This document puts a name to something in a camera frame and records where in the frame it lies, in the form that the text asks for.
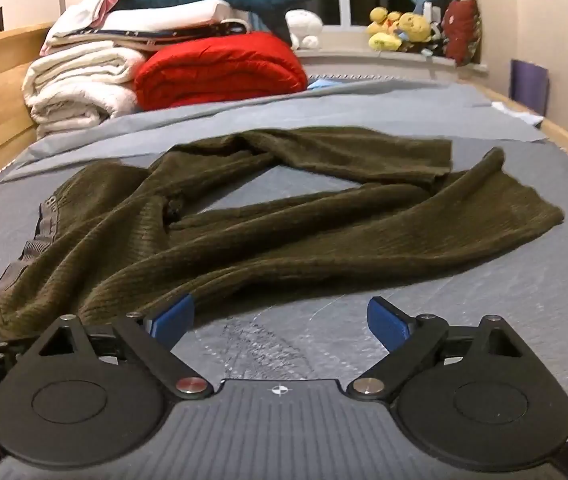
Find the white folded pillow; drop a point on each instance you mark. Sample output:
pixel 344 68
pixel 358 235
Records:
pixel 173 12

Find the dark red cushion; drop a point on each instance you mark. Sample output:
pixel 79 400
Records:
pixel 461 30

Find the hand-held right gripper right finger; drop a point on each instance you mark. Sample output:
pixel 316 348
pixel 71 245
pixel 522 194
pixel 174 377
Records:
pixel 389 325

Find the cream folded blanket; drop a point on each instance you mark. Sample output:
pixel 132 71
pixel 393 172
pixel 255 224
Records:
pixel 78 67

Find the dark blue starry folded bedding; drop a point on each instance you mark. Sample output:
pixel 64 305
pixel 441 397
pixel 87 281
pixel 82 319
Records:
pixel 183 32

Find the light blue cloth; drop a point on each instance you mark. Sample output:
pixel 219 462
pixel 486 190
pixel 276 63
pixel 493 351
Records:
pixel 325 84

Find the purple bag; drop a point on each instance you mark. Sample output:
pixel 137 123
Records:
pixel 529 85

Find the grey bed sheet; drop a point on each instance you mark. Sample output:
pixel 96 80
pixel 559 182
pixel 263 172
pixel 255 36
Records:
pixel 364 105

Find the white ribbed plastic object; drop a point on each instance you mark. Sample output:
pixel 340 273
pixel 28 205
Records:
pixel 430 10

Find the white fluffy folded blanket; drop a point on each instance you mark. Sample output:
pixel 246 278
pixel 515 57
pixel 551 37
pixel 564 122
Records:
pixel 78 110

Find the red folded quilt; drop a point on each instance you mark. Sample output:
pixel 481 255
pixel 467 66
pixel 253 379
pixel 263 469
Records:
pixel 223 70

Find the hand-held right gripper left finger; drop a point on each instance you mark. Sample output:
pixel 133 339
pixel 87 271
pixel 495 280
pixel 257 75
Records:
pixel 171 322

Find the yellow duck plush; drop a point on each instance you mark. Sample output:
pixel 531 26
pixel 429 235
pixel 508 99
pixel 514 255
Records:
pixel 383 30

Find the white seal plush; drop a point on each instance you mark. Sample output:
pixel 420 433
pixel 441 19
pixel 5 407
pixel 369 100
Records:
pixel 304 27

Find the white cloth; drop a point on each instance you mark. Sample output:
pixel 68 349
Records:
pixel 519 112

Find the yellow bear plush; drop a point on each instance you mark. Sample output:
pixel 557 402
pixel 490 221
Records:
pixel 416 27

